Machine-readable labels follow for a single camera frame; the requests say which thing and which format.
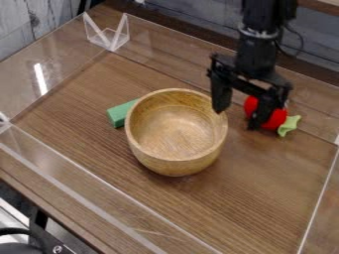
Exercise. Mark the clear acrylic corner bracket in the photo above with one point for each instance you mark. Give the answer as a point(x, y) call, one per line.
point(107, 38)

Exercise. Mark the green rectangular block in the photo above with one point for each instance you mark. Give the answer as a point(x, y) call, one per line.
point(117, 113)

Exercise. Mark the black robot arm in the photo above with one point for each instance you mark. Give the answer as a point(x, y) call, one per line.
point(266, 35)

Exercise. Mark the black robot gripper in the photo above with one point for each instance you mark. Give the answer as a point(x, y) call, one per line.
point(249, 73)

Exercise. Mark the clear acrylic tray walls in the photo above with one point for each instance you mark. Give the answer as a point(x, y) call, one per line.
point(115, 147)

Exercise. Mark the round wooden bowl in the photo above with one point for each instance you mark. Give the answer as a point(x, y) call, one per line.
point(176, 133)

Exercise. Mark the black metal table frame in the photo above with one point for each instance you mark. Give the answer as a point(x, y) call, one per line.
point(29, 232)

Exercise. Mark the red plush tomato toy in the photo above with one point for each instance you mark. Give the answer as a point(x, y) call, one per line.
point(281, 122)

